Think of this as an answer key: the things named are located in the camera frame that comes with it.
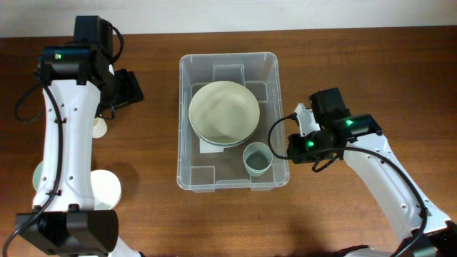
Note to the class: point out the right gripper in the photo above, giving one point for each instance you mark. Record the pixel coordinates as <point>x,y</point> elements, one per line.
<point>297,155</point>

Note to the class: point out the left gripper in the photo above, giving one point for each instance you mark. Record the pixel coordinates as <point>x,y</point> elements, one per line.
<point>132,88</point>

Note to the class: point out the light grey cup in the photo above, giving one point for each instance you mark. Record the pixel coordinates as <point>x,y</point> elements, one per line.
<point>257,155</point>

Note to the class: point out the mint green cup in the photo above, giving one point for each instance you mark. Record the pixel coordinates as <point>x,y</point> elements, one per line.
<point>255,172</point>

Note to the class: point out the dark blue bowl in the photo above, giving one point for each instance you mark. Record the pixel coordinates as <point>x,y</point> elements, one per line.
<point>226,145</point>

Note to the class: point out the cream bowl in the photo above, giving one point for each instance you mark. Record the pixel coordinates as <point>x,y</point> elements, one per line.
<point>224,112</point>

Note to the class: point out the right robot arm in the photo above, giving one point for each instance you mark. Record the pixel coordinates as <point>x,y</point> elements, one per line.
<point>422,229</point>

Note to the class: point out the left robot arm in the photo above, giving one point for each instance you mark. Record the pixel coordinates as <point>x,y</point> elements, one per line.
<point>79,83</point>

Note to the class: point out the cream white cup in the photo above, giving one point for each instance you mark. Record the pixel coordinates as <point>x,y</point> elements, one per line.
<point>99,128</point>

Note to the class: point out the white small bowl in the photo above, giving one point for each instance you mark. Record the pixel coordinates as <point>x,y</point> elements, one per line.
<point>106,187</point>

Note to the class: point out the white label in bin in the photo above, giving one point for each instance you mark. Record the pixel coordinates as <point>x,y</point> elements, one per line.
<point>206,147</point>

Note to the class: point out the clear plastic storage bin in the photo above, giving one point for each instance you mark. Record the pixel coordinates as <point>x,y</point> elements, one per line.
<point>207,172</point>

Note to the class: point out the mint green small bowl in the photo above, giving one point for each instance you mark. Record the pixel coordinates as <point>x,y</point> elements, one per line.
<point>37,176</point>

